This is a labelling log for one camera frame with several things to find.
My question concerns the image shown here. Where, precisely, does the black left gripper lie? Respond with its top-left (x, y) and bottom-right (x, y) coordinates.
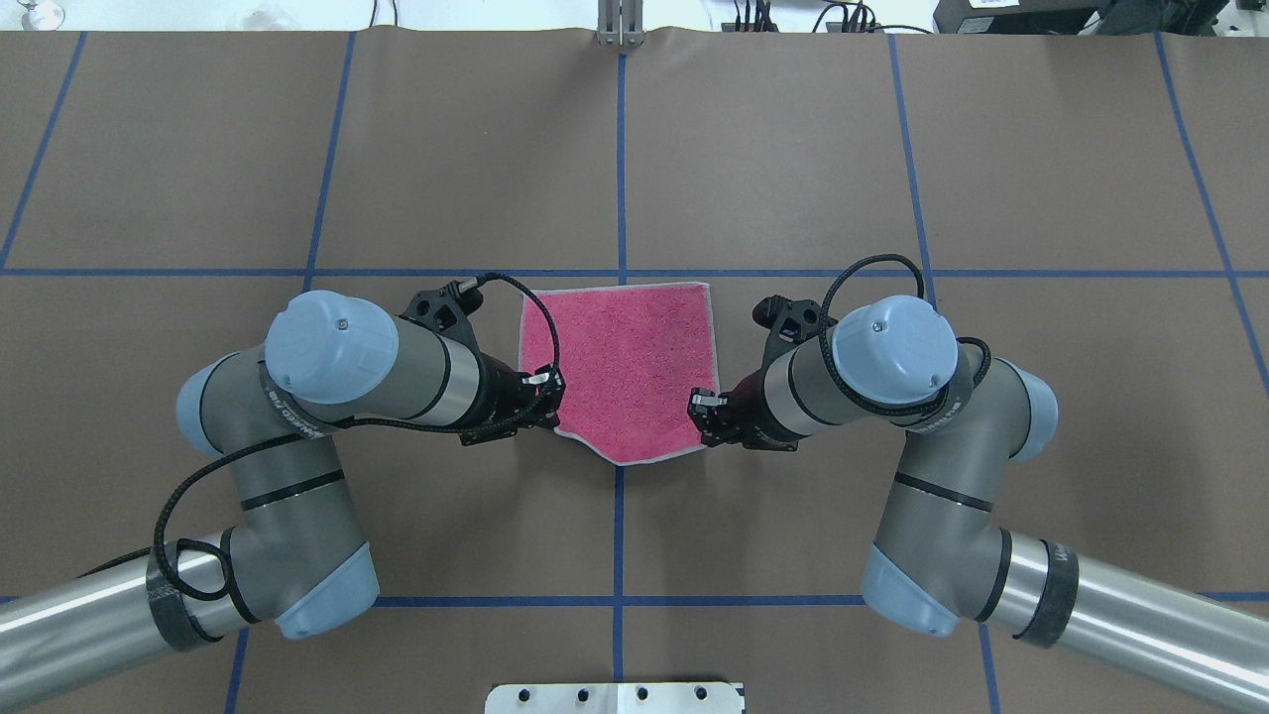
top-left (459, 353), bottom-right (565, 446)

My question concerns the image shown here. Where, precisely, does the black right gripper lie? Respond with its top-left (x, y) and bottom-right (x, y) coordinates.
top-left (689, 370), bottom-right (799, 451)

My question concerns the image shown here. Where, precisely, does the pink and grey towel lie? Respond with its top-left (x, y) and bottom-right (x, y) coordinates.
top-left (519, 282), bottom-right (720, 465)

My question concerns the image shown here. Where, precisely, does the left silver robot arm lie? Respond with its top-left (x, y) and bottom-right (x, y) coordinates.
top-left (1, 279), bottom-right (565, 711)

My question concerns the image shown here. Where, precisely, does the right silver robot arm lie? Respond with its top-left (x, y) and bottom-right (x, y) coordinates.
top-left (687, 295), bottom-right (1266, 713)

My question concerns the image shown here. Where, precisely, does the black box on bench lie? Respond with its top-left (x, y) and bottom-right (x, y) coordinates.
top-left (933, 1), bottom-right (1228, 36)

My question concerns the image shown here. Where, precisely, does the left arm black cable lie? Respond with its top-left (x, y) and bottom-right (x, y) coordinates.
top-left (79, 271), bottom-right (562, 602)

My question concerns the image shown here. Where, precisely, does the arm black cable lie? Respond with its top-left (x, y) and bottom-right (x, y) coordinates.
top-left (79, 271), bottom-right (562, 602)
top-left (819, 254), bottom-right (992, 417)

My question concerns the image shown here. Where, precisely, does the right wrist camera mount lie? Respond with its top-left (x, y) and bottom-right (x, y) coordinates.
top-left (751, 295), bottom-right (838, 351)

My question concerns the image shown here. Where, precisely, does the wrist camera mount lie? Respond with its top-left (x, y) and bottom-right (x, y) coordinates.
top-left (751, 295), bottom-right (838, 351)
top-left (398, 279), bottom-right (483, 353)

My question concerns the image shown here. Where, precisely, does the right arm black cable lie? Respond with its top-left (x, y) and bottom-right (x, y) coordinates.
top-left (819, 254), bottom-right (992, 417)

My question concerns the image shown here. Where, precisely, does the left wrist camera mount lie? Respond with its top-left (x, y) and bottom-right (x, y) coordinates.
top-left (398, 279), bottom-right (483, 353)

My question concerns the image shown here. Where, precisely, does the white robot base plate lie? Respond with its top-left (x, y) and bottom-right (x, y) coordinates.
top-left (483, 681), bottom-right (749, 713)

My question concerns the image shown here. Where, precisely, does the aluminium frame post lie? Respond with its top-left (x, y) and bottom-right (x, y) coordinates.
top-left (595, 0), bottom-right (646, 47)

